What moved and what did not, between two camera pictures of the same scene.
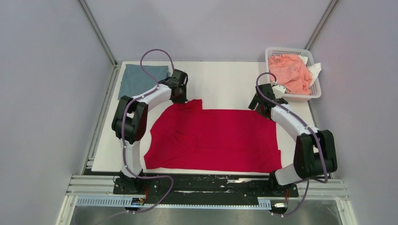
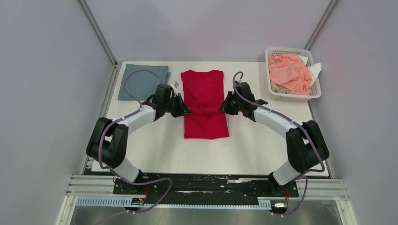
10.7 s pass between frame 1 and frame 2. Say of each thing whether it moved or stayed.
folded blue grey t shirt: stayed
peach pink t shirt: stayed
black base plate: stayed
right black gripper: moved
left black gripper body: moved
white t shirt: stayed
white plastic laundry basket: stayed
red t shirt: moved
